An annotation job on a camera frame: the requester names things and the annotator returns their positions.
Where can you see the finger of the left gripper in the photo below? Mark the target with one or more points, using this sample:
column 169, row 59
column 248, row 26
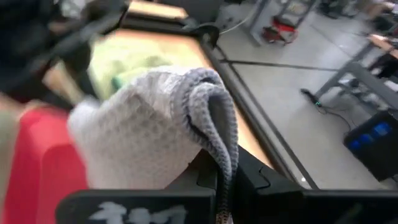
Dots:
column 79, row 68

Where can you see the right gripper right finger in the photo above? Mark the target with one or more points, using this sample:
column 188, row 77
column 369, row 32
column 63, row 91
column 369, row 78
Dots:
column 280, row 205

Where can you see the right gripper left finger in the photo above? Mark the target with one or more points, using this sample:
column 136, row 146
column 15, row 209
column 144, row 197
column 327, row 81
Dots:
column 199, row 186

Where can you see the sage towel with teal edge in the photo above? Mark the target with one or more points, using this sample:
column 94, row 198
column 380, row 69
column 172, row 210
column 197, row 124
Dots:
column 124, row 62

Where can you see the grey microfiber towel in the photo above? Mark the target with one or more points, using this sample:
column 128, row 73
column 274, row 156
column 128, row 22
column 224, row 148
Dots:
column 133, row 140

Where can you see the black box with blue lights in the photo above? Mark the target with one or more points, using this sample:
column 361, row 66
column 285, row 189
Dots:
column 373, row 149

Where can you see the red plastic tray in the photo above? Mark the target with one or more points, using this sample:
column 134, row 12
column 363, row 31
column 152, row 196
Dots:
column 40, row 171

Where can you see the black power strip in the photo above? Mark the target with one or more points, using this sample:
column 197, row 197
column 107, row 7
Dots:
column 311, row 97

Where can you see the grey metal table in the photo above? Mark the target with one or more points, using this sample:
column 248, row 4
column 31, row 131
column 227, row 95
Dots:
column 357, row 73

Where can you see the red low cart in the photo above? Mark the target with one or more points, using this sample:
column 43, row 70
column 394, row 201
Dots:
column 280, row 29

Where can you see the black metal table frame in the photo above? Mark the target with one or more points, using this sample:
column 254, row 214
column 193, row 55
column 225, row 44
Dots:
column 247, row 102

